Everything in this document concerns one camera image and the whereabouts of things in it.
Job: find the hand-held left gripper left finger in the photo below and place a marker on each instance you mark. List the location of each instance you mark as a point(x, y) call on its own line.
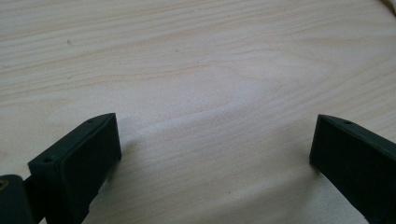
point(77, 168)

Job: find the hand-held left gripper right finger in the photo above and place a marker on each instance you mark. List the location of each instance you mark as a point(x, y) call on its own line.
point(358, 165)

